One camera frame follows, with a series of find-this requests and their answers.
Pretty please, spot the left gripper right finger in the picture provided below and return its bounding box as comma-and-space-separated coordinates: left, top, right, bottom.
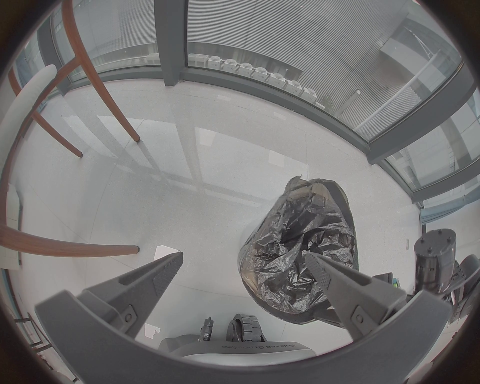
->
305, 251, 408, 341

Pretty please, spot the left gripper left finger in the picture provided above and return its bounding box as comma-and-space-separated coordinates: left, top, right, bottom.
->
76, 250, 185, 337

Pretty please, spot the black plastic bag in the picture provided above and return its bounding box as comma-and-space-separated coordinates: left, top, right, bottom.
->
237, 176, 359, 326

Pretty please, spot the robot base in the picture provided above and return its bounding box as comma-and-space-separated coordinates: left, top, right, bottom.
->
157, 313, 316, 361

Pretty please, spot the white wooden chair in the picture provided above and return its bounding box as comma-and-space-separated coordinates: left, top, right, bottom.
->
0, 0, 142, 271

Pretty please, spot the blue-green curtain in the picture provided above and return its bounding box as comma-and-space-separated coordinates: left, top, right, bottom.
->
420, 194, 480, 226

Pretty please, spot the window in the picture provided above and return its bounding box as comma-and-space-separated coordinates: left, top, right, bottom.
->
11, 0, 480, 211

